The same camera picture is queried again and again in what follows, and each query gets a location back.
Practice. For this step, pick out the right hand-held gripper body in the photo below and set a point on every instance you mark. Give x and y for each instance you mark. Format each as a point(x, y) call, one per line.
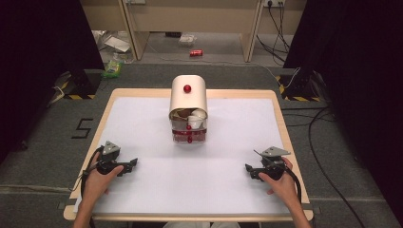
point(272, 161)

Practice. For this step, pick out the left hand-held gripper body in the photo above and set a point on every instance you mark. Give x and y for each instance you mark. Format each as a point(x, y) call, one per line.
point(109, 151)

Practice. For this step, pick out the cream desktop bin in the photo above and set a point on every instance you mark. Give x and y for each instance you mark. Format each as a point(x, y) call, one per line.
point(188, 104)

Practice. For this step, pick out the person's right hand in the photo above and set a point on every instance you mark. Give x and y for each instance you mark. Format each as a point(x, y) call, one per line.
point(282, 186)

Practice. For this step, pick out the person's left hand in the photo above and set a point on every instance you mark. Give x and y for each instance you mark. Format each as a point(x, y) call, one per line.
point(99, 183)

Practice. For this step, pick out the wooden table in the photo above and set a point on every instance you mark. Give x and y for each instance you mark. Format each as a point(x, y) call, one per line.
point(96, 133)

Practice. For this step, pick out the white table mat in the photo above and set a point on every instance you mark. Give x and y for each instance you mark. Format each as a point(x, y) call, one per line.
point(190, 177)

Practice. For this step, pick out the brown paper scrap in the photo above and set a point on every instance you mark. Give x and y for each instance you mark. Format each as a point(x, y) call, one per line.
point(181, 114)

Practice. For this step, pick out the black stand base, striped tape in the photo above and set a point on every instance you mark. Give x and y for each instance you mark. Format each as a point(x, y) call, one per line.
point(83, 85)
point(299, 87)

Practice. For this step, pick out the person's legs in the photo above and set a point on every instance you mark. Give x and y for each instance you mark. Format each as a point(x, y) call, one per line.
point(202, 225)

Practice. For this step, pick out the white paper cup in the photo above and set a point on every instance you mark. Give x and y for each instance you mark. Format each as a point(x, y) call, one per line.
point(194, 122)

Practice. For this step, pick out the crumpled white paper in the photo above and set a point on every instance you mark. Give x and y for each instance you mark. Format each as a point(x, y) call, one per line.
point(200, 113)

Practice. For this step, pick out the green snack packet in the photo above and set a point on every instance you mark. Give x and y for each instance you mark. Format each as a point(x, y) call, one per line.
point(112, 69)

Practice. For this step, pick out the white plastic bag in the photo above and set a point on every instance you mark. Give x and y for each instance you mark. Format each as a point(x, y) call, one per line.
point(114, 42)

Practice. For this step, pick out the black curtain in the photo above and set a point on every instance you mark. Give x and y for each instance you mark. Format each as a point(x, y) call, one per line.
point(41, 63)
point(361, 79)

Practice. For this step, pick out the red drink can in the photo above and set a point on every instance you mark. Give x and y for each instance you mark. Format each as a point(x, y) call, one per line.
point(196, 53)

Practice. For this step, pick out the clear plastic food box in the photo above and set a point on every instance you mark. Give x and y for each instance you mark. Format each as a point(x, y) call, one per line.
point(187, 40)

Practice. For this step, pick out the white power strip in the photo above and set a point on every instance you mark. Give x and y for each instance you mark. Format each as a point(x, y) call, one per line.
point(274, 2)

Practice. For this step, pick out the light wooden desk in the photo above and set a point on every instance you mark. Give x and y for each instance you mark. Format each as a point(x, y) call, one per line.
point(196, 15)

